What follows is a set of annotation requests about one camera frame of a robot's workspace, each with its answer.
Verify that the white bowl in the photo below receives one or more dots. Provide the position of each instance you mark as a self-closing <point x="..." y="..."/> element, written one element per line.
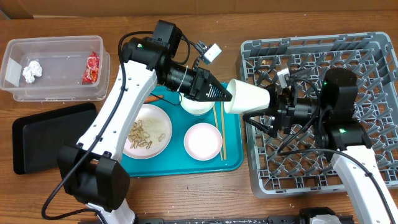
<point x="196" y="108"/>

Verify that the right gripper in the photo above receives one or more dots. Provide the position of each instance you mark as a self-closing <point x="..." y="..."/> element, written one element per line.
<point x="284" y="114"/>

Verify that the white paper cup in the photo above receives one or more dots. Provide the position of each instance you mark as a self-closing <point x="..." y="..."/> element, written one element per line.
<point x="246" y="98"/>

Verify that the pink bowl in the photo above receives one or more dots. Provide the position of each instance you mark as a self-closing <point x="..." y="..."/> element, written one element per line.
<point x="200" y="142"/>

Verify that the grey dishwasher rack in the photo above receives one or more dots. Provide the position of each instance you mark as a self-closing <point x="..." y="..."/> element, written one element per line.
<point x="280" y="167"/>

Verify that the rice grains pile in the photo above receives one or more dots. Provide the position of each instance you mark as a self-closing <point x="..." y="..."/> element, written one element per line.
<point x="155" y="128"/>

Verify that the foil ball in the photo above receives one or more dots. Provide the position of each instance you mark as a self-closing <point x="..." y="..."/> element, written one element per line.
<point x="32" y="71"/>

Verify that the pink plate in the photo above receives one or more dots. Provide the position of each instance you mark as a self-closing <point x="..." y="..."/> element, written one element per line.
<point x="150" y="111"/>

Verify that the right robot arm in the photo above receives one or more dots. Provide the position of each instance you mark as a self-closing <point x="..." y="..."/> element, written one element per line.
<point x="345" y="143"/>

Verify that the teal serving tray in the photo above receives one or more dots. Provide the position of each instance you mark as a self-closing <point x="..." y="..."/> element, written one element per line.
<point x="174" y="160"/>

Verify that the peanut shells pile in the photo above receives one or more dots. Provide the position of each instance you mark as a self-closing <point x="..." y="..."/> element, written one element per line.
<point x="139" y="138"/>

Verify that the black plastic tray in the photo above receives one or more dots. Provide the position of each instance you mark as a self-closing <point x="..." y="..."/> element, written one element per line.
<point x="37" y="138"/>

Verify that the clear plastic bin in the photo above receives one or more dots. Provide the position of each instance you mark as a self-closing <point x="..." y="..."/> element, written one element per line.
<point x="63" y="61"/>

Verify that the wooden chopstick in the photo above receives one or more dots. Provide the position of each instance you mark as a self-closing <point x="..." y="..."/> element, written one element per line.
<point x="223" y="130"/>
<point x="219" y="139"/>

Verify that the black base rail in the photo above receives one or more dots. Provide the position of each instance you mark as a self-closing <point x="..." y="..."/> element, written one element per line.
<point x="305" y="215"/>

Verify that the red snack wrapper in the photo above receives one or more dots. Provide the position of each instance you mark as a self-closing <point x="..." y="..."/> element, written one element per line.
<point x="90" y="75"/>

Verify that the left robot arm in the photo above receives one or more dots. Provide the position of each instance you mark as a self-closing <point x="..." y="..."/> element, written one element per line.
<point x="91" y="170"/>

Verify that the orange carrot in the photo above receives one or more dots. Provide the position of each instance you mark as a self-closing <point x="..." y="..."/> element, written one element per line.
<point x="153" y="98"/>

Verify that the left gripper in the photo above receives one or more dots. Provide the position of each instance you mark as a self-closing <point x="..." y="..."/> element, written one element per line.
<point x="199" y="88"/>

